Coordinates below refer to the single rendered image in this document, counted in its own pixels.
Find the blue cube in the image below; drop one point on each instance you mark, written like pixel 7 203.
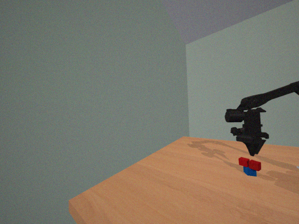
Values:
pixel 249 171

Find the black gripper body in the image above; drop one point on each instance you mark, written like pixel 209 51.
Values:
pixel 253 133

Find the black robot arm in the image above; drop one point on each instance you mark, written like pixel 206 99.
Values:
pixel 253 115

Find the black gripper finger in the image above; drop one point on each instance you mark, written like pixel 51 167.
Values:
pixel 252 148
pixel 260 145

